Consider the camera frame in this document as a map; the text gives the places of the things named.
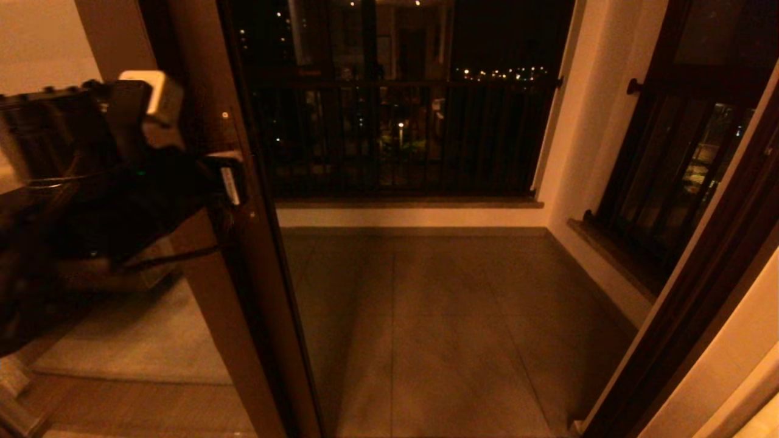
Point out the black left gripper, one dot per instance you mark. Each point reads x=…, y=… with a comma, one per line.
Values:
x=222, y=179

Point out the brown framed sliding glass door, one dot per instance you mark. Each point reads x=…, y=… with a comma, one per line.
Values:
x=286, y=340

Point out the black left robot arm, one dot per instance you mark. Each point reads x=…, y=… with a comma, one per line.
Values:
x=73, y=201

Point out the brown framed fixed glass door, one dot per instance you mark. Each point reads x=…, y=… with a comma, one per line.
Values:
x=207, y=340

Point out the black metal balcony railing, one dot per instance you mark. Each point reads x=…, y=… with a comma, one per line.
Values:
x=462, y=140

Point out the stone window sill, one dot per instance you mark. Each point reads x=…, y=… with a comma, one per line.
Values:
x=608, y=261

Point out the black metal window grille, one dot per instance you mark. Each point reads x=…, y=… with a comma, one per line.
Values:
x=634, y=88

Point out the dark framed window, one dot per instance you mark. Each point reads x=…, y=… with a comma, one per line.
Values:
x=700, y=36

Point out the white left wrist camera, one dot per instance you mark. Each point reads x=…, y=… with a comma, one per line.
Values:
x=161, y=103

